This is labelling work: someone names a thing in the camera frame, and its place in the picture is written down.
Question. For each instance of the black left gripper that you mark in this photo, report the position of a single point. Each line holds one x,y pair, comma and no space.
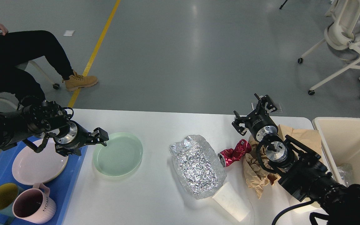
73,136

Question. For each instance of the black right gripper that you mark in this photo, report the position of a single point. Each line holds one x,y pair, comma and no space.
260,125

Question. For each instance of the green plate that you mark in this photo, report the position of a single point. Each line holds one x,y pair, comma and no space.
121,156

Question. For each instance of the teal mug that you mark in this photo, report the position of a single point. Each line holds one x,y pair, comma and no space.
8,194

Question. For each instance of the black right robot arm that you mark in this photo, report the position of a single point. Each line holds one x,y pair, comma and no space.
302,174

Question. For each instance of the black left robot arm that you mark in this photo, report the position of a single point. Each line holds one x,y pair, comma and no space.
34,125

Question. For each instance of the blue plastic tray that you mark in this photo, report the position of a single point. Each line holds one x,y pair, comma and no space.
61,187

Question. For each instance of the crushed red can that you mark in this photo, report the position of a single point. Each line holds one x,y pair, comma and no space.
228,156

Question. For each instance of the pink plate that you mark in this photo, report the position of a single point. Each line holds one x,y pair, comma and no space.
29,167

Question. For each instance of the tan work boot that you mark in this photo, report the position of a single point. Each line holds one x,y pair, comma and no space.
76,81

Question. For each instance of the crumpled brown paper bag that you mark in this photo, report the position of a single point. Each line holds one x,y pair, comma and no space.
256,177

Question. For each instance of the crumpled aluminium foil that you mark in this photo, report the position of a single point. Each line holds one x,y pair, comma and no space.
198,167

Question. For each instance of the pink HOME mug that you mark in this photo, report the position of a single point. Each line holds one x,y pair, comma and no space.
35,205

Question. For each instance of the white paper cup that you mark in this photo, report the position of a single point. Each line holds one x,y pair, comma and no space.
230,200

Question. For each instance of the beige plastic bin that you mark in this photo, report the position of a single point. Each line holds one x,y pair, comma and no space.
341,144

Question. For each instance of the clear plastic in bin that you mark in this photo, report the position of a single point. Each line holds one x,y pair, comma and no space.
346,173

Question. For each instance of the white paper scrap on floor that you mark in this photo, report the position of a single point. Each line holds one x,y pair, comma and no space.
68,33

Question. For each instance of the black tripod stand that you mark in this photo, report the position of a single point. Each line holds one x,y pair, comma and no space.
283,4

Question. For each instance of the seated person in black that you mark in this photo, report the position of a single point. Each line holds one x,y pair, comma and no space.
19,47

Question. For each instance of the white office chair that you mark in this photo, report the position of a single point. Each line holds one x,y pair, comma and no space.
340,38

